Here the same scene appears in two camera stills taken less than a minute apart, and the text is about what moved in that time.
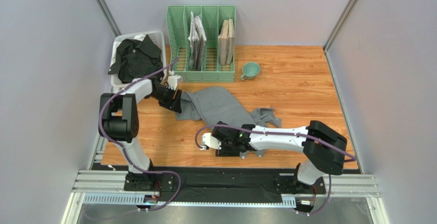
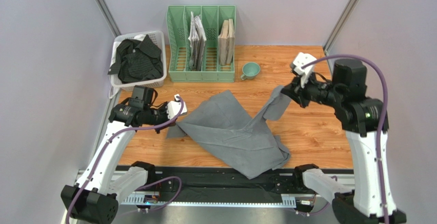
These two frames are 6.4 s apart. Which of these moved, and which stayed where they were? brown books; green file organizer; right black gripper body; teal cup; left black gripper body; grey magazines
Moved: left black gripper body; right black gripper body
Stayed: teal cup; brown books; grey magazines; green file organizer
